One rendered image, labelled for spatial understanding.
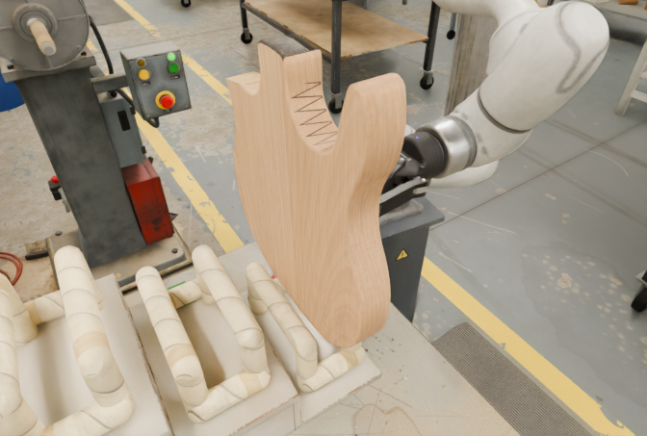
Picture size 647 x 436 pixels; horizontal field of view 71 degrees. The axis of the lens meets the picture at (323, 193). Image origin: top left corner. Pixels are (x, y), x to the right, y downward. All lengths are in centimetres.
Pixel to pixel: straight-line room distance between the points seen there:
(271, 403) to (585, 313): 184
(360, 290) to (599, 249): 225
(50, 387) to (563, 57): 72
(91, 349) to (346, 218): 28
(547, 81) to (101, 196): 154
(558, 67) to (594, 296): 185
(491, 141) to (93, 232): 153
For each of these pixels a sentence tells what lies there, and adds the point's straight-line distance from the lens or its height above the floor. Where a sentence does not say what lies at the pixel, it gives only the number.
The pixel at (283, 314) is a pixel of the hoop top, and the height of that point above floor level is 105.
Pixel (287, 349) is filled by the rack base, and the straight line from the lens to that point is 79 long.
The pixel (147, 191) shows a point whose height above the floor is 57.
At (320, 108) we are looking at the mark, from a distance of 50.
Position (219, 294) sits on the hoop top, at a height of 113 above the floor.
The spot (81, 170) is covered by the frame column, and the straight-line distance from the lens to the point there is 177.
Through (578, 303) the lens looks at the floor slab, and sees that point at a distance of 235.
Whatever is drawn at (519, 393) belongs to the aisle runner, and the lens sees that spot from 196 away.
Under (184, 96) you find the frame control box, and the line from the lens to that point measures 155.
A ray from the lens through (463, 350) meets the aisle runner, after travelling 200.
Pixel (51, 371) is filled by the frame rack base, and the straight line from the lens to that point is 67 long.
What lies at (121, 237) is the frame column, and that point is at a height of 39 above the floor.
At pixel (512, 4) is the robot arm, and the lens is 76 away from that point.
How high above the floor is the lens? 160
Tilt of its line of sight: 37 degrees down
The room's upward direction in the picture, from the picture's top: straight up
